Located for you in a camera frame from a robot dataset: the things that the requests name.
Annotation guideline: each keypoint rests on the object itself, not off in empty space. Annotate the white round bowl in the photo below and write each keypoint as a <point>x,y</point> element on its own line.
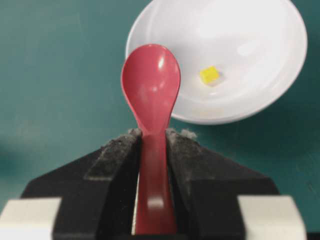
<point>258,47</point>

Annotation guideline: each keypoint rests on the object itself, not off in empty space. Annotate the green table mat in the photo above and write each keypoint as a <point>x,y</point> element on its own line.
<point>61,98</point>

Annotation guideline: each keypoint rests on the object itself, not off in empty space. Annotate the yellow hexagonal prism block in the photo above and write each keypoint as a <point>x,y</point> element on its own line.
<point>209,75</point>

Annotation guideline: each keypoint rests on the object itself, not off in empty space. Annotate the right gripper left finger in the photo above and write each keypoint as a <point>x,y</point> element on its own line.
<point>91,198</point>

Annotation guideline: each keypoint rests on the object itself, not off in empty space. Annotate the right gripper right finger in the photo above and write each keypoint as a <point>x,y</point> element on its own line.
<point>216,198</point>

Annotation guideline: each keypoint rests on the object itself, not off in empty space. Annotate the pink plastic spoon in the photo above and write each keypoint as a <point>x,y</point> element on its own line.
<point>150,81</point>

